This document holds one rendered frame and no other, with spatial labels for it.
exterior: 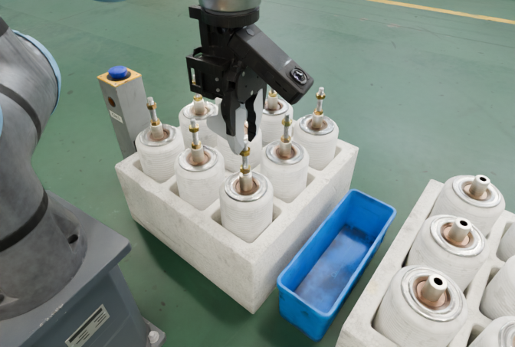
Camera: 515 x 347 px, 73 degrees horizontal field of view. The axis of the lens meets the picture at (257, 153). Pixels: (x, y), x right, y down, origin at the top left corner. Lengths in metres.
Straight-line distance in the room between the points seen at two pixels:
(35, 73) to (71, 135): 0.79
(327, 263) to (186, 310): 0.31
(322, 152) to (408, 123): 0.60
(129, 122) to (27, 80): 0.42
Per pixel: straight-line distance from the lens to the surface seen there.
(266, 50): 0.45
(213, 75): 0.47
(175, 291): 0.80
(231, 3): 0.42
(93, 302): 0.54
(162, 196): 0.72
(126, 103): 0.86
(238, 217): 0.60
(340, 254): 0.85
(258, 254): 0.61
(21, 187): 0.43
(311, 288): 0.79
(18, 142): 0.43
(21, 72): 0.50
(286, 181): 0.67
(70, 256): 0.49
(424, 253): 0.61
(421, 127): 1.30
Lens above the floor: 0.69
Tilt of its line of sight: 40 degrees down
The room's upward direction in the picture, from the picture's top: straight up
